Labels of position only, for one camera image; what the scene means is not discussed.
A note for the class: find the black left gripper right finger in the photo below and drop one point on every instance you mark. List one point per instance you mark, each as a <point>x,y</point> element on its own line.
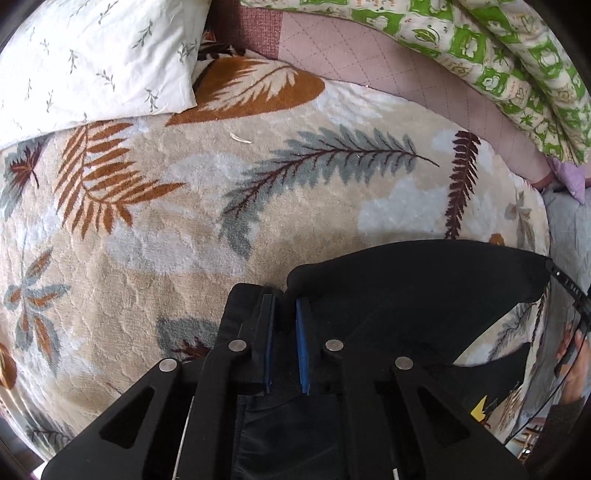
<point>396,421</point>

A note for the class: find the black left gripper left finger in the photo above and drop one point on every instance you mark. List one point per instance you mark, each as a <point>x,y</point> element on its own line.
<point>178,420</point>

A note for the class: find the black pants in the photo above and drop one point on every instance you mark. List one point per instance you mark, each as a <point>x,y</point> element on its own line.
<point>428,300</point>

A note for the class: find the right hand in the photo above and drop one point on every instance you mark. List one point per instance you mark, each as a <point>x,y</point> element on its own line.
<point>576,377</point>

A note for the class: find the grey quilted pad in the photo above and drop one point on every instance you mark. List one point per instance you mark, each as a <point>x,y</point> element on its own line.
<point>570,227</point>

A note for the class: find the purple cloth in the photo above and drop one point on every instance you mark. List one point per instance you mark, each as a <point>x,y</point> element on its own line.
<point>576,179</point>

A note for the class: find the leaf pattern plush blanket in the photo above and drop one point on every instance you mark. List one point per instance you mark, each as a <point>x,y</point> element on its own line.
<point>121,239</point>

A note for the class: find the green patterned quilt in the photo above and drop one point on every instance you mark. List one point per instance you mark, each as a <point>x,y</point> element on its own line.
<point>502,49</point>

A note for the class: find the pink quilted bed sheet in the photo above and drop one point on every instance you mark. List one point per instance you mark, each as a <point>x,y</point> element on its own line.
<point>342,50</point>

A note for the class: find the white floral pillow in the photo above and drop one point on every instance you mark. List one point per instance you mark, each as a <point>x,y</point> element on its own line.
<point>76,62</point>

